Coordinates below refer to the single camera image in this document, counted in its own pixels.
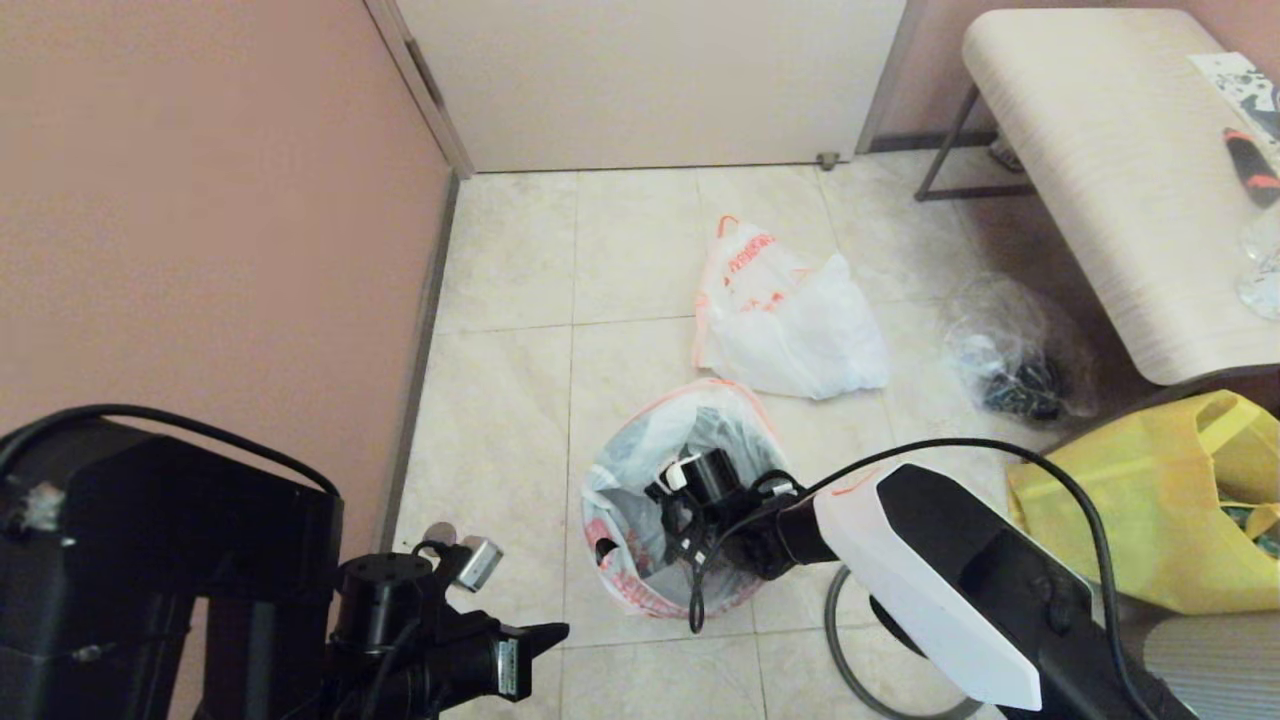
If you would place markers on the clear plastic bottle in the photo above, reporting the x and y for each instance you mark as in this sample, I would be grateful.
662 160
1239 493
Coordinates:
1264 290

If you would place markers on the grey striped rounded object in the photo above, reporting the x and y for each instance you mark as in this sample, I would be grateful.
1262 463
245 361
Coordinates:
1220 660

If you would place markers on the beige wood-grain table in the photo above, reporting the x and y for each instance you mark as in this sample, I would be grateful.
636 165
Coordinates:
1100 180

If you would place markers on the shoe under table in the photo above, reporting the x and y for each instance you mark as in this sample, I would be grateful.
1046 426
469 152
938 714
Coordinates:
1003 155

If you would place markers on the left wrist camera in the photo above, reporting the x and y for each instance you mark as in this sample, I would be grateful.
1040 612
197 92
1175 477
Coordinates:
380 600

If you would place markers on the black-and-white printed paper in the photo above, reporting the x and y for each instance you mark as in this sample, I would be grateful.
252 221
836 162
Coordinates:
1240 85

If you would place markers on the white door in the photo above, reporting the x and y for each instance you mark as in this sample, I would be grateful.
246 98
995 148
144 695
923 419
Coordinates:
650 80

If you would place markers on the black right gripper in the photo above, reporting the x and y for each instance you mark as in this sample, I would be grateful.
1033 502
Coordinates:
750 535

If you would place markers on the yellow fabric bag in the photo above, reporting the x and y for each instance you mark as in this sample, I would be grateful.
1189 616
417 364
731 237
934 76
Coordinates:
1150 500

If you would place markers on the round metal floor drain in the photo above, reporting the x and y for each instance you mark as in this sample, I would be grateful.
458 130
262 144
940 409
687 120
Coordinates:
440 530

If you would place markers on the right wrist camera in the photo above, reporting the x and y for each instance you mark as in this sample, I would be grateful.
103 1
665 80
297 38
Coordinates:
715 475

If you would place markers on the dark wall baseboard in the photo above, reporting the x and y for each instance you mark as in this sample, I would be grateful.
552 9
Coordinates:
415 400

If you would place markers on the black and red tool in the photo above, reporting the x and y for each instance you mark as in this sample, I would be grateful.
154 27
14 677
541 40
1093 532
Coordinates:
1252 165

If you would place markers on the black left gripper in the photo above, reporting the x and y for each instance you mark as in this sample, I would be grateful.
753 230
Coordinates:
460 665

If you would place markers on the clear plastic bag black contents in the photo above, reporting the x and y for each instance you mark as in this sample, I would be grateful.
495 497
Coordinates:
1000 350

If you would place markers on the white red-print trash bag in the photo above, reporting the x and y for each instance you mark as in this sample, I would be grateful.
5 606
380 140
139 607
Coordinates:
630 450
800 330

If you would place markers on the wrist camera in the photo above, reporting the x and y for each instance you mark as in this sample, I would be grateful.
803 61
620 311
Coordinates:
715 475
380 600

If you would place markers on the dark metal table frame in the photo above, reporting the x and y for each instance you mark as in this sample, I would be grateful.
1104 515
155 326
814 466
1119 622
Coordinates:
970 192

